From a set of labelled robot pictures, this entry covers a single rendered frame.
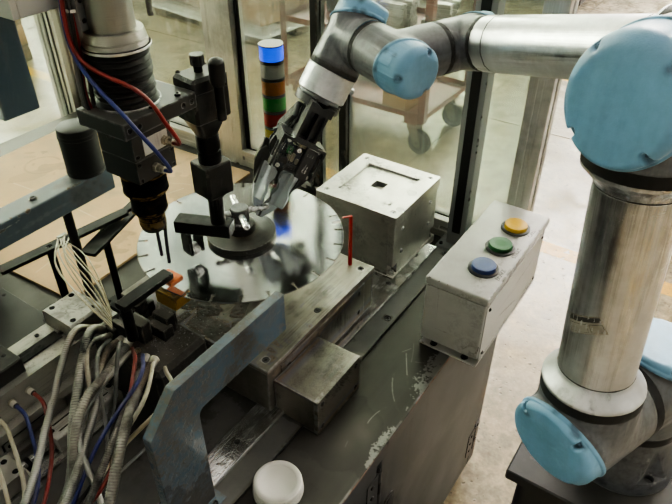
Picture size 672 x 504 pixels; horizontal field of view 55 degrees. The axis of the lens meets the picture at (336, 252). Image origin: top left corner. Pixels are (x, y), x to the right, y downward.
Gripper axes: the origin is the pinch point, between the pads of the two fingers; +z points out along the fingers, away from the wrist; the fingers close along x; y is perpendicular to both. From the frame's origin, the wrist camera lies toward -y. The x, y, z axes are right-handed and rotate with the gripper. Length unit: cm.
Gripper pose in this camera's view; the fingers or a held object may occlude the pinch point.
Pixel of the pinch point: (261, 207)
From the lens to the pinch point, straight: 105.3
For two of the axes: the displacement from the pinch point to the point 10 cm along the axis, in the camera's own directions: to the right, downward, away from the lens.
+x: 8.7, 3.5, 3.5
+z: -4.6, 8.4, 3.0
